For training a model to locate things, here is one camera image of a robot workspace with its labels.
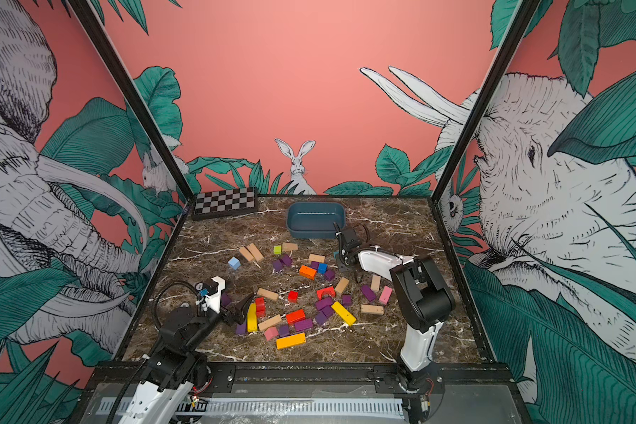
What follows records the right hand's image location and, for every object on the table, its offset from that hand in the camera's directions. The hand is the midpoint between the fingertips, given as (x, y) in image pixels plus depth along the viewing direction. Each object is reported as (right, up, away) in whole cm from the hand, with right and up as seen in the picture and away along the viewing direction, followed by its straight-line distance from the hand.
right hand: (344, 256), depth 98 cm
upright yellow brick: (-30, -19, -16) cm, 40 cm away
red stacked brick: (-29, -16, -10) cm, 35 cm away
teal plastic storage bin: (-12, +14, +16) cm, 24 cm away
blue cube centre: (-8, -4, -3) cm, 10 cm away
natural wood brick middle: (-27, -12, -9) cm, 31 cm away
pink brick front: (-24, -22, -16) cm, 37 cm away
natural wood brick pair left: (-36, +1, +3) cm, 36 cm away
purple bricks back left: (-23, -2, 0) cm, 23 cm away
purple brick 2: (-15, -21, -14) cm, 29 cm away
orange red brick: (-17, -18, -13) cm, 28 cm away
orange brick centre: (-14, -6, -3) cm, 15 cm away
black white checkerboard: (-52, +22, +17) cm, 59 cm away
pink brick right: (+14, -13, -8) cm, 20 cm away
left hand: (-32, -6, -21) cm, 39 cm away
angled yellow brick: (-1, -17, -12) cm, 21 cm away
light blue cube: (-41, -2, -2) cm, 41 cm away
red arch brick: (-8, -11, -8) cm, 16 cm away
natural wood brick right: (+8, -16, -12) cm, 22 cm away
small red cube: (-18, -13, -8) cm, 24 cm away
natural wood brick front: (-25, -20, -14) cm, 35 cm away
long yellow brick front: (-18, -24, -18) cm, 35 cm away
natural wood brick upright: (-1, -9, -7) cm, 12 cm away
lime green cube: (-26, +2, +3) cm, 26 cm away
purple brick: (+8, -12, -7) cm, 16 cm away
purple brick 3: (-34, -21, -16) cm, 43 cm away
